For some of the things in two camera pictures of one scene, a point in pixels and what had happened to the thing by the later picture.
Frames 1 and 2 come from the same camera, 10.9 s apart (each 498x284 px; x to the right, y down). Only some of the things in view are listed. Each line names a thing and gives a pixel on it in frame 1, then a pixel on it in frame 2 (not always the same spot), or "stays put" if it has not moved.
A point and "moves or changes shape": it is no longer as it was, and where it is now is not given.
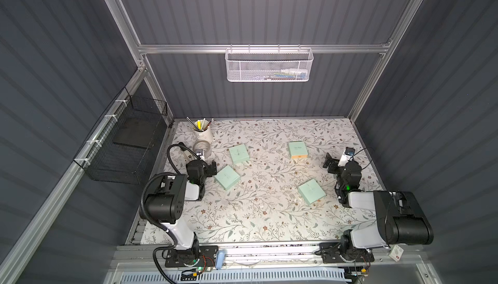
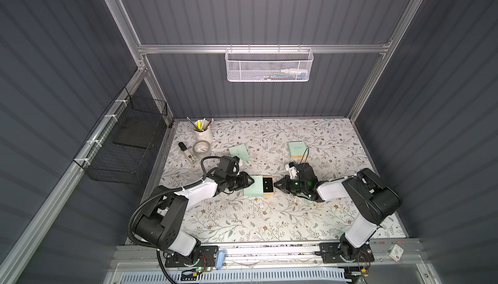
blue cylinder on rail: (220, 256) stays put
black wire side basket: (118, 148) stays put
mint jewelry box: (227, 177) moves or changes shape
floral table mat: (277, 180) stays put
